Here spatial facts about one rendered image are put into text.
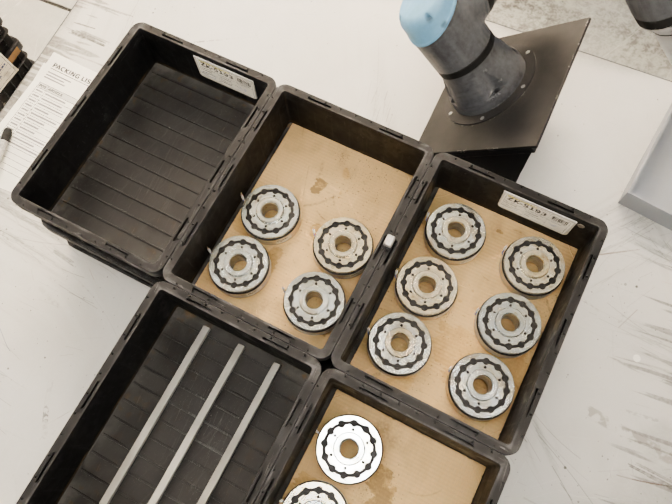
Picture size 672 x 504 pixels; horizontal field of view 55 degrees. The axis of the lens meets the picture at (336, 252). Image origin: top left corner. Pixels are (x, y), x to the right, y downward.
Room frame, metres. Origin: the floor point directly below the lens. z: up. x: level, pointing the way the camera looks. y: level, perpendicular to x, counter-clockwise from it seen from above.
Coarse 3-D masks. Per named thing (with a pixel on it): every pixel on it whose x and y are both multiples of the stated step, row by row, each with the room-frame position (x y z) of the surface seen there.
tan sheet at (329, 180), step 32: (288, 160) 0.56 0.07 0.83; (320, 160) 0.55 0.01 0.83; (352, 160) 0.54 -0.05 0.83; (320, 192) 0.49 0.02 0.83; (352, 192) 0.48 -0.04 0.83; (384, 192) 0.47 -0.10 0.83; (320, 224) 0.42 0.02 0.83; (384, 224) 0.41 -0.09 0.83; (288, 256) 0.37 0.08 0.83; (352, 288) 0.30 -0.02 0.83
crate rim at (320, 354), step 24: (312, 96) 0.62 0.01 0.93; (264, 120) 0.58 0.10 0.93; (360, 120) 0.56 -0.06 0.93; (408, 144) 0.51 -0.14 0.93; (216, 192) 0.46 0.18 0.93; (408, 192) 0.43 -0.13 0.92; (384, 240) 0.35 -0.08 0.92; (168, 264) 0.34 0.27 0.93; (192, 288) 0.30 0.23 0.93; (360, 288) 0.27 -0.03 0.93; (240, 312) 0.25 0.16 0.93; (288, 336) 0.21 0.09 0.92; (336, 336) 0.20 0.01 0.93
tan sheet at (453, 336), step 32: (448, 192) 0.46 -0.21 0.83; (512, 224) 0.39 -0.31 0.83; (416, 256) 0.35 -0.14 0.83; (480, 256) 0.33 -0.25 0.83; (480, 288) 0.28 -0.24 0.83; (448, 320) 0.23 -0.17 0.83; (544, 320) 0.21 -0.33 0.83; (448, 352) 0.18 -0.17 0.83; (480, 352) 0.17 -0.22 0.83; (416, 384) 0.13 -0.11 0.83; (480, 384) 0.12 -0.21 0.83
